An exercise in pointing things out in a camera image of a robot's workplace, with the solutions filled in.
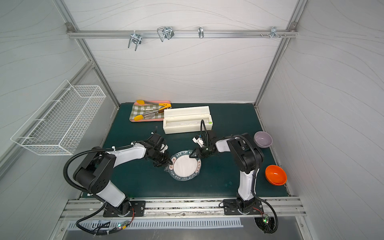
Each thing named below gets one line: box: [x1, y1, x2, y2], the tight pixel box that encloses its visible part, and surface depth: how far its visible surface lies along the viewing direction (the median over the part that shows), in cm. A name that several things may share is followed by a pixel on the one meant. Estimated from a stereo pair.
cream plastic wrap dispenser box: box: [163, 106, 213, 135], surface depth 104 cm
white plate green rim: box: [164, 150, 202, 182], surface depth 87 cm
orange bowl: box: [265, 164, 287, 186], surface depth 83 cm
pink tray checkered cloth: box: [129, 100, 171, 122], surface depth 117 cm
